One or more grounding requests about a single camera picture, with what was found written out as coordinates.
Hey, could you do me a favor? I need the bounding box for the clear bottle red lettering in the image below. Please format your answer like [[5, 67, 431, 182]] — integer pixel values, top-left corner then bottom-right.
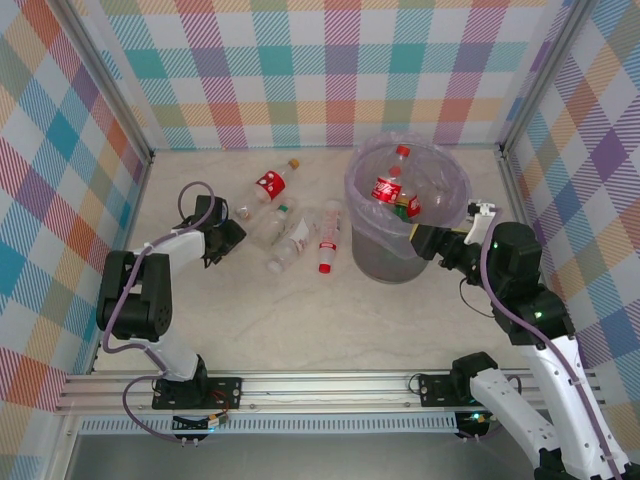
[[317, 199, 345, 275]]

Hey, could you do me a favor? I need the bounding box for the aluminium frame leg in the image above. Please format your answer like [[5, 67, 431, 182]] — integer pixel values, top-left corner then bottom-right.
[[47, 414, 81, 480]]

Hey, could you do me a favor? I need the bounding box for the clear bottle green cap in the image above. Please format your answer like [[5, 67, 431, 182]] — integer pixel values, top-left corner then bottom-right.
[[257, 197, 297, 247]]

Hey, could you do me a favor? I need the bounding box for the white slotted cable duct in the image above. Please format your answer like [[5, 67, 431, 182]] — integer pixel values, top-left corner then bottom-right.
[[78, 412, 459, 435]]

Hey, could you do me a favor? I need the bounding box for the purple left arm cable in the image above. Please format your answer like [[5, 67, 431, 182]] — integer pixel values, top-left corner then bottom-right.
[[101, 180, 219, 445]]

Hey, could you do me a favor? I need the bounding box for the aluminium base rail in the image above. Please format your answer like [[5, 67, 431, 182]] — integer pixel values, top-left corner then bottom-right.
[[54, 368, 609, 416]]

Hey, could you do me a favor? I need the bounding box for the aluminium frame post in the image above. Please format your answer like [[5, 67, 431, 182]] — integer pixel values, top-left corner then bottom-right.
[[55, 0, 155, 166], [497, 0, 600, 156]]

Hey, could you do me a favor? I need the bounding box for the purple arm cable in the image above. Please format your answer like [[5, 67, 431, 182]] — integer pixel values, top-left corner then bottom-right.
[[101, 180, 219, 445], [457, 207, 624, 480]]

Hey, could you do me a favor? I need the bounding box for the red mushroom label bottle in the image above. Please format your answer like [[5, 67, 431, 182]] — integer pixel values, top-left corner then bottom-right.
[[248, 158, 301, 204]]

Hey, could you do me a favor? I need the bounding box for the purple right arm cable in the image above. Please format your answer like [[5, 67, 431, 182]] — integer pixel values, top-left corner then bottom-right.
[[457, 207, 624, 480]]

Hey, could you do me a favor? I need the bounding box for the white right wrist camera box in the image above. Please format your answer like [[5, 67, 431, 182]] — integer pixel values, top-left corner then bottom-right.
[[464, 198, 504, 246]]

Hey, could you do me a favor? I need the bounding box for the grey metal sheet panel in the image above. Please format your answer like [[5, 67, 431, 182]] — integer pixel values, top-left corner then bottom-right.
[[64, 433, 551, 480]]

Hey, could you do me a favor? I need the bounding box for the thin black gripper wire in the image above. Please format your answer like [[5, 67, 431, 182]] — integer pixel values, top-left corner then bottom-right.
[[458, 278, 496, 320]]

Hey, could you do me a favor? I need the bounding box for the grey round bin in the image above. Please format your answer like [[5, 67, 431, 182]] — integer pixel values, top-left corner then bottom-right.
[[344, 132, 474, 285]]

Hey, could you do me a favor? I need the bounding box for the black connector board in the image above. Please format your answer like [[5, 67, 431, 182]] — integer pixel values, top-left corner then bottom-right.
[[455, 409, 496, 444], [171, 412, 232, 447]]

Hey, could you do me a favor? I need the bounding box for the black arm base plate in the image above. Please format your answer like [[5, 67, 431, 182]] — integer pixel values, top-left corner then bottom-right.
[[417, 373, 512, 407], [151, 375, 245, 412]]

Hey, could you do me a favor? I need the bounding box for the clear bottle white label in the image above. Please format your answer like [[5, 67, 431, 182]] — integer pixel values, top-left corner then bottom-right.
[[266, 208, 320, 275]]

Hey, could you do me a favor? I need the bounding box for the aluminium side rail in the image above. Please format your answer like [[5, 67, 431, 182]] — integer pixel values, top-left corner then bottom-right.
[[83, 152, 155, 376], [492, 147, 601, 374]]

